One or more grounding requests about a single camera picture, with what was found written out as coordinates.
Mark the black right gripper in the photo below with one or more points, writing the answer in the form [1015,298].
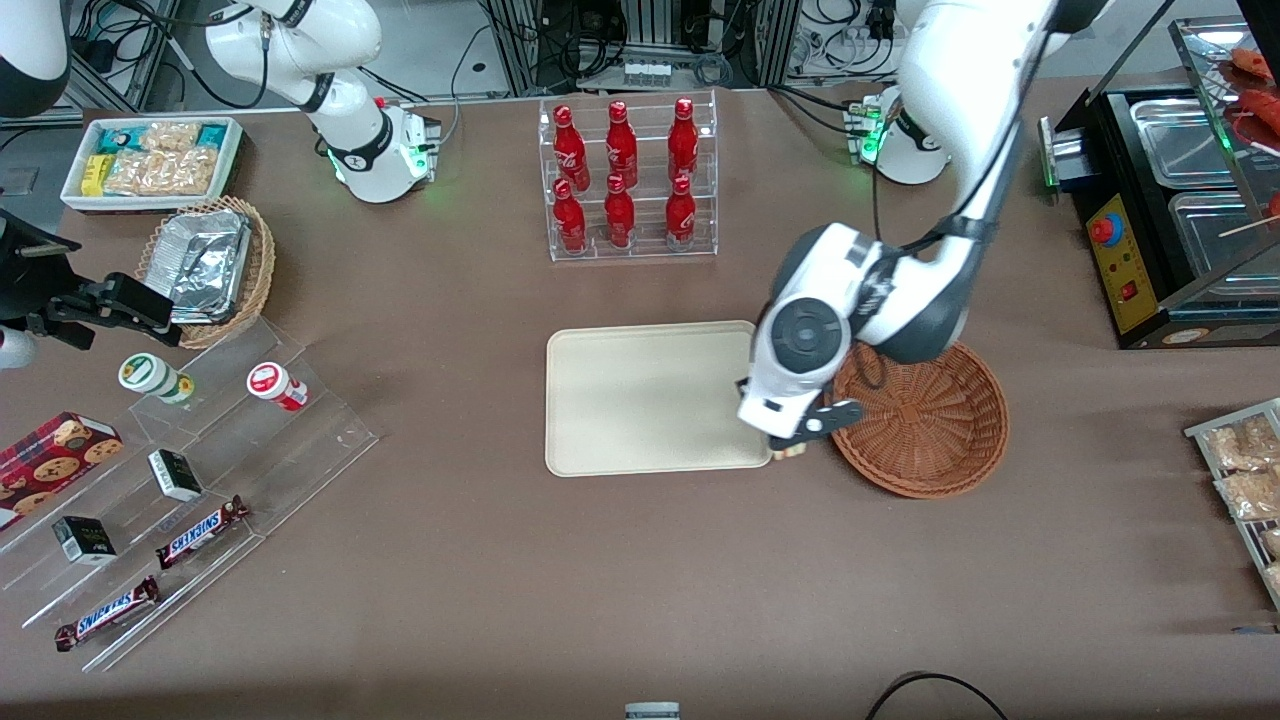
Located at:
[30,283]

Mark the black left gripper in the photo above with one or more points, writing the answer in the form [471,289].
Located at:
[778,442]

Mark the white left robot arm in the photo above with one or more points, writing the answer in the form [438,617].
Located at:
[960,80]

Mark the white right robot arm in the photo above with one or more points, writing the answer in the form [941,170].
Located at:
[370,150]

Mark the round brown wicker basket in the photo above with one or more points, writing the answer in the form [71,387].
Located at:
[930,430]

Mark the light wicker basket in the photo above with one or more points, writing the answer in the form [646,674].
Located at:
[262,260]

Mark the beige plastic tray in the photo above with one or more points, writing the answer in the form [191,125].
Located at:
[640,398]

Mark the white bottle green cap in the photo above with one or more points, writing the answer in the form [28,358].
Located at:
[150,375]

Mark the stacked aluminium foil trays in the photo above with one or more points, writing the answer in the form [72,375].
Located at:
[200,260]

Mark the white snack bin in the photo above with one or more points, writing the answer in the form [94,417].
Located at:
[75,198]

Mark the yellow snack packet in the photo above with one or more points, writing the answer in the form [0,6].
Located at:
[94,175]

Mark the large clear cracker bag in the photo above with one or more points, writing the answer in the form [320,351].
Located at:
[160,172]

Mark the red tartan cookie box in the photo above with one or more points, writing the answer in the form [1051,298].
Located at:
[50,465]

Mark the teal snack packet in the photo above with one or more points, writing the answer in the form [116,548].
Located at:
[118,140]
[212,135]

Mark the small black box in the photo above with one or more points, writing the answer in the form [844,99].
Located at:
[175,475]
[85,540]

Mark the white bottle red cap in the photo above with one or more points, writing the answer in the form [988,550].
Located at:
[272,384]

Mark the small clear cracker bag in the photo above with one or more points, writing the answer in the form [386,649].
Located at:
[170,137]

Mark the clear acrylic stepped display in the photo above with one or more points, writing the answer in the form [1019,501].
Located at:
[300,450]

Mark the Snickers chocolate bar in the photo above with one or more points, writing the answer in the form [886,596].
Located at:
[200,532]
[105,612]

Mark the red cola bottle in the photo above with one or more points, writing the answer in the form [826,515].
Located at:
[683,140]
[570,220]
[621,145]
[619,218]
[680,216]
[568,150]

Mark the clear acrylic bottle rack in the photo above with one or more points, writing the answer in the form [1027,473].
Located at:
[632,252]

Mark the black food warmer machine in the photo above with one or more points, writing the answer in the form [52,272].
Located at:
[1125,290]

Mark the white power strip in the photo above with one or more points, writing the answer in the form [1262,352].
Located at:
[647,73]

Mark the clear bag of crackers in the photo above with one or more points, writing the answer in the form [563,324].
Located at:
[1250,495]
[1272,542]
[1240,445]

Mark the steel warmer pan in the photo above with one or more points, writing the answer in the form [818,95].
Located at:
[1180,140]
[1215,235]

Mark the aluminium equipment rack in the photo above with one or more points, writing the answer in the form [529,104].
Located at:
[520,45]

